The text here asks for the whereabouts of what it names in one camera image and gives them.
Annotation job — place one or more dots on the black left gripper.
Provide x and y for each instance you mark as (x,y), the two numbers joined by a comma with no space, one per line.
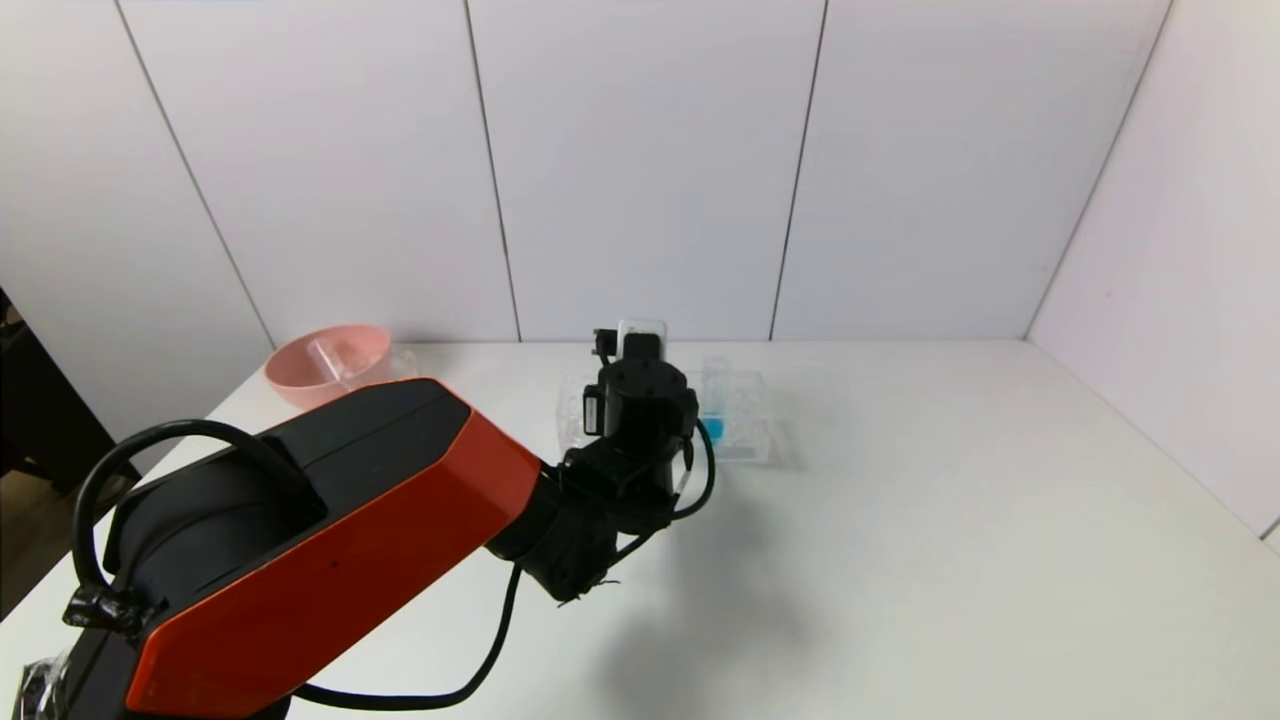
(592,413)

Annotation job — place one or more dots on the test tube with red pigment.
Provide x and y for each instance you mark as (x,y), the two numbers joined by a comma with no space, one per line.
(325,360)

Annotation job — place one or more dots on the orange and black left arm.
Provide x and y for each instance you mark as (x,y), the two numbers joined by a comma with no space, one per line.
(330,560)

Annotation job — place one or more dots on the test tube with blue pigment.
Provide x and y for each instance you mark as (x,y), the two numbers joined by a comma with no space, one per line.
(712,430)

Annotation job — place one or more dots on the clear acrylic test tube rack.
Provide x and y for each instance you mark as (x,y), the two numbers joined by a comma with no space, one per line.
(745,410)

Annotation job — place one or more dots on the clear glass beaker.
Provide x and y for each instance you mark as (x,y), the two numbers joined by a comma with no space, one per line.
(395,362)

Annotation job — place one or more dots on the pink plastic bowl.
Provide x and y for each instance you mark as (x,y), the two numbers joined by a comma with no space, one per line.
(290,380)

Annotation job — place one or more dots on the dark furniture piece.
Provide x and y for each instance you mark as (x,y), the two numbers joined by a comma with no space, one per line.
(40,420)

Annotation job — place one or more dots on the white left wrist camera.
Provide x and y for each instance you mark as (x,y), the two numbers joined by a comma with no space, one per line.
(640,325)

